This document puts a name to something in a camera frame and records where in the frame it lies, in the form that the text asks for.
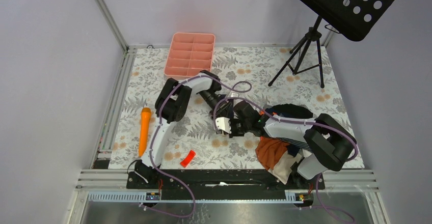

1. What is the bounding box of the orange garment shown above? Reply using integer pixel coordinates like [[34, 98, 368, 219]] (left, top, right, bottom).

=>
[[255, 137, 290, 170]]

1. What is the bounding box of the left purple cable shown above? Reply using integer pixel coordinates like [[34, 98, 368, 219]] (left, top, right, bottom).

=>
[[139, 74, 253, 219]]

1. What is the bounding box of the orange toy microphone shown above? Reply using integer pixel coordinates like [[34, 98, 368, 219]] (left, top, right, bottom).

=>
[[138, 107, 152, 157]]

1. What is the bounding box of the purple cable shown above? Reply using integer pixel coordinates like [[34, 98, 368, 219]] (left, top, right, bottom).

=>
[[212, 96, 359, 224], [139, 74, 253, 219]]

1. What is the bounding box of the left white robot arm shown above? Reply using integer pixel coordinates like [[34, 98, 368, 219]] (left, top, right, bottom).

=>
[[134, 70, 232, 189]]

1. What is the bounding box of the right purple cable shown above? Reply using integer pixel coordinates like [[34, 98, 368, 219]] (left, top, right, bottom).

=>
[[212, 96, 359, 224]]

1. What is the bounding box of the black garment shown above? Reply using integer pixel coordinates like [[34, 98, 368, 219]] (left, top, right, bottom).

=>
[[265, 104, 313, 119]]

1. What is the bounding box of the white cream garment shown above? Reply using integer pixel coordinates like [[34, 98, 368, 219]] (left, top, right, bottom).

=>
[[267, 152, 303, 185]]

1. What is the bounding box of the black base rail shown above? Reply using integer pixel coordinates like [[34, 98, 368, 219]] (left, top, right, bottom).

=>
[[126, 170, 325, 201]]

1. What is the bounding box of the black music stand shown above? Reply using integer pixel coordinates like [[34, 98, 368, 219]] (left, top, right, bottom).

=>
[[282, 0, 395, 75]]

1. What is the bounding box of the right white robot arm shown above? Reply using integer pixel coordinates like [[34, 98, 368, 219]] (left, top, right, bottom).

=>
[[212, 101, 358, 189]]

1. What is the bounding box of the pink divided organizer tray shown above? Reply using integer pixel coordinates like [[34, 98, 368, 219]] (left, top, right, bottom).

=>
[[164, 32, 215, 79]]

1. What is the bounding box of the small red plastic piece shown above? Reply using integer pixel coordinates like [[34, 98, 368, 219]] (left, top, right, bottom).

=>
[[180, 150, 196, 168]]

